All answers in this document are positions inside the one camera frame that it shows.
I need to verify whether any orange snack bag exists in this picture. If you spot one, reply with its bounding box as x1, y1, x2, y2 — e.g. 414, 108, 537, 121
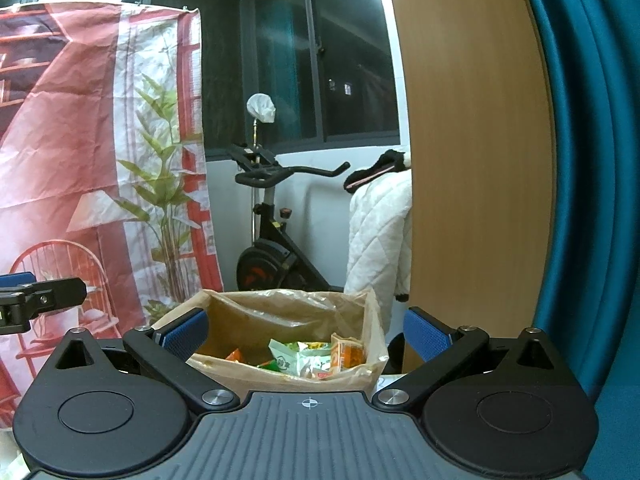
226, 348, 245, 363

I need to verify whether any orange white snack bar packet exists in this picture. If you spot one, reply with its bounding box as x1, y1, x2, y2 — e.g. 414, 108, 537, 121
330, 334, 366, 374

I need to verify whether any green snack bag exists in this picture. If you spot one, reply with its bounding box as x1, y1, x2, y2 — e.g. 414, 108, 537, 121
258, 339, 332, 379

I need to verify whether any white quilted blanket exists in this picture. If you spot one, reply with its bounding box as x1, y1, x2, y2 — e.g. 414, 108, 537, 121
344, 169, 412, 326

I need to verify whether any red printed backdrop cloth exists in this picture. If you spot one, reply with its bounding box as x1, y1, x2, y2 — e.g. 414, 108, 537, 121
1, 1, 222, 428

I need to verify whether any cardboard box with plastic liner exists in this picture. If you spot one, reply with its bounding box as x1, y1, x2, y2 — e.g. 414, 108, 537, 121
153, 289, 388, 399

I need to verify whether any black exercise bike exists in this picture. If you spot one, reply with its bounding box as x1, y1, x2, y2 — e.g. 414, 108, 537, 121
228, 92, 350, 292

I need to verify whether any black pink item on blanket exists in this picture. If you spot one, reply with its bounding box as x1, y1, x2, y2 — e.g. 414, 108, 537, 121
343, 150, 411, 194

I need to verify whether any wooden board panel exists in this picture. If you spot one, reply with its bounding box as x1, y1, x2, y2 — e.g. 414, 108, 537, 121
382, 0, 558, 373

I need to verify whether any dark window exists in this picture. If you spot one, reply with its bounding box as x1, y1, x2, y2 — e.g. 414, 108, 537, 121
1, 0, 400, 159

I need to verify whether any teal curtain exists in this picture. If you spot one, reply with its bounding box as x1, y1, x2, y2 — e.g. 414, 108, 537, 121
529, 0, 639, 479

